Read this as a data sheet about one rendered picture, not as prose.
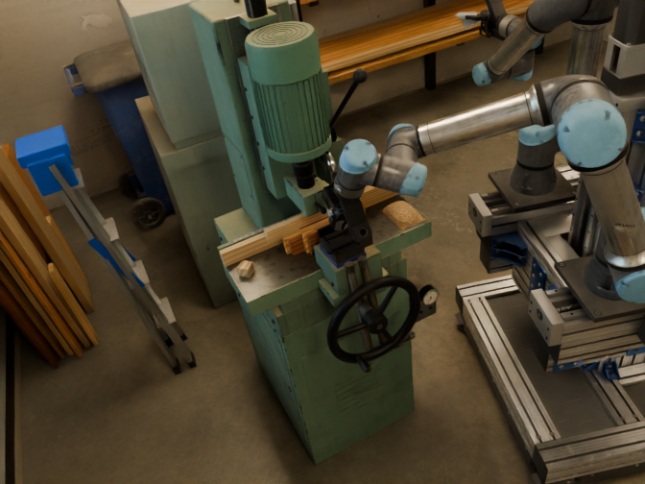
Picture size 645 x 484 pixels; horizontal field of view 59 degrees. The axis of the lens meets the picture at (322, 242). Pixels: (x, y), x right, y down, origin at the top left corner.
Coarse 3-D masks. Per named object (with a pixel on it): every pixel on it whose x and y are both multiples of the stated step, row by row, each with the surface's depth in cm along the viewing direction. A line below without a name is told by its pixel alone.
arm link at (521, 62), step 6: (528, 54) 192; (534, 54) 194; (522, 60) 193; (528, 60) 193; (516, 66) 193; (522, 66) 194; (528, 66) 195; (516, 72) 194; (522, 72) 196; (528, 72) 196; (516, 78) 198; (522, 78) 197; (528, 78) 198
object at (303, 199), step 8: (288, 176) 169; (288, 184) 168; (296, 184) 165; (320, 184) 164; (288, 192) 171; (296, 192) 164; (304, 192) 162; (312, 192) 161; (320, 192) 161; (296, 200) 167; (304, 200) 160; (312, 200) 162; (320, 200) 163; (304, 208) 162; (312, 208) 163
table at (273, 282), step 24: (384, 216) 176; (384, 240) 167; (408, 240) 172; (264, 264) 166; (288, 264) 165; (312, 264) 163; (240, 288) 160; (264, 288) 158; (288, 288) 159; (312, 288) 164
